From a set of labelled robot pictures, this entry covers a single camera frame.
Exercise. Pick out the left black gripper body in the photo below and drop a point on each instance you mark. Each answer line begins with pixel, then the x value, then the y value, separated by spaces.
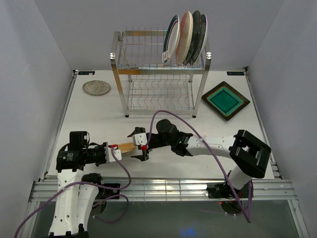
pixel 96 154

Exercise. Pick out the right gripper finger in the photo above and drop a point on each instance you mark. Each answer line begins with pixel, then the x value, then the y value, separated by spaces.
pixel 143 157
pixel 137 132

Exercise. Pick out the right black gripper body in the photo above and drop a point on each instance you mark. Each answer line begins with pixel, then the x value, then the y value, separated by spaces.
pixel 157 142

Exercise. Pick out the yellow woven square plate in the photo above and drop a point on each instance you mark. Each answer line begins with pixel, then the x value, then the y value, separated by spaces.
pixel 126 147

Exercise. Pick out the steel two-tier dish rack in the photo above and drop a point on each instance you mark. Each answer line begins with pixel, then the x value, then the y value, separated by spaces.
pixel 145 84

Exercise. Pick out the speckled grey round plate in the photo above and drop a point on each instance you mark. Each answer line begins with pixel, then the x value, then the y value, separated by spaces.
pixel 96 87

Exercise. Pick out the green black square plate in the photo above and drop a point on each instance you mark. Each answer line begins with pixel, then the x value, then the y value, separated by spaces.
pixel 225 100

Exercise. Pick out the pink cream floral plate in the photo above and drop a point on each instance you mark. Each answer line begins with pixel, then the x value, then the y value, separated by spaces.
pixel 186 30

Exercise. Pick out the white plate green red rim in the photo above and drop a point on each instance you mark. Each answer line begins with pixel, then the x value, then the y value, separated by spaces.
pixel 171 39

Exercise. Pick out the dark blue round plate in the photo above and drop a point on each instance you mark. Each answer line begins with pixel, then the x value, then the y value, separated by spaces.
pixel 195 36

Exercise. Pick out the white plate teal lettered rim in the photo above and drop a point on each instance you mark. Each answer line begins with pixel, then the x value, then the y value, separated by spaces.
pixel 202 38

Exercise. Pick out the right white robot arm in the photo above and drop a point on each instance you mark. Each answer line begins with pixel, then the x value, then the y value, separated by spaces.
pixel 250 154

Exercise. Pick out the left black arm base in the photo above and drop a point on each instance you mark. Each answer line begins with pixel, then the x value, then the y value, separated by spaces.
pixel 105 193

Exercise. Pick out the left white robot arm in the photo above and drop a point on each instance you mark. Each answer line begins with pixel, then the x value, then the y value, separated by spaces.
pixel 77 190

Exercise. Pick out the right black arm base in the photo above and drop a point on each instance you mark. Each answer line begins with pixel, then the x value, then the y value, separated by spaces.
pixel 222 190

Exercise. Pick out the left blue table label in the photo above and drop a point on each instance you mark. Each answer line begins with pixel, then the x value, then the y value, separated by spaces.
pixel 86 73

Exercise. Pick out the blue table label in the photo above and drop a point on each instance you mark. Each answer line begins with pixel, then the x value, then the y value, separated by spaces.
pixel 235 73
pixel 86 73

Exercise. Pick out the right blue table label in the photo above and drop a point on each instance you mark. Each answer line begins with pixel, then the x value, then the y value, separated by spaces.
pixel 235 73

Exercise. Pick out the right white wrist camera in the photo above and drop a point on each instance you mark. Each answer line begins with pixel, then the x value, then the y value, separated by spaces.
pixel 140 139

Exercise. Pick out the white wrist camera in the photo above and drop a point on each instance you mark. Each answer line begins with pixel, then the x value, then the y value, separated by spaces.
pixel 140 139
pixel 112 153

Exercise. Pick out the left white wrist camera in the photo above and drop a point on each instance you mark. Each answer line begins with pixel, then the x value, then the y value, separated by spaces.
pixel 112 153

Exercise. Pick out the aluminium front frame rail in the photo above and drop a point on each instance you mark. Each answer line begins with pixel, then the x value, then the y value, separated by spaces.
pixel 146 190

